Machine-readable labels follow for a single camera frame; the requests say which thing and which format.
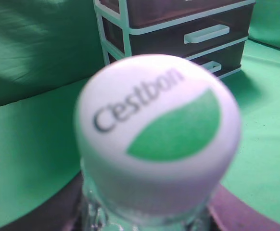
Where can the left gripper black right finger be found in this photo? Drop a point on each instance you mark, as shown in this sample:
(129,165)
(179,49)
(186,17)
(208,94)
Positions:
(231,214)

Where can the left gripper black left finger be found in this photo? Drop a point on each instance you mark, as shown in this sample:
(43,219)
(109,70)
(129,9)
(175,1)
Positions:
(60,213)

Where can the clear water bottle white cap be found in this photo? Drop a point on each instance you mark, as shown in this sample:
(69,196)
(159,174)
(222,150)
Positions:
(155,133)

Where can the dark translucent bottom drawer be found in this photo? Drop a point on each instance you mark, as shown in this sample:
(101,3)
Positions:
(218,59)

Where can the dark translucent drawer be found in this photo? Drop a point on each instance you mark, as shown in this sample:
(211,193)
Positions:
(218,59)
(208,28)
(144,13)

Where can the dark translucent middle drawer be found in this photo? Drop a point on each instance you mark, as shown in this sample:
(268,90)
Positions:
(208,28)

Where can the dark translucent top drawer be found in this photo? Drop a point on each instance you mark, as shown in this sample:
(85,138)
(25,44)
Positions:
(144,13)

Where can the green table cloth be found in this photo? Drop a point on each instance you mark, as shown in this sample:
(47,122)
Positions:
(49,49)

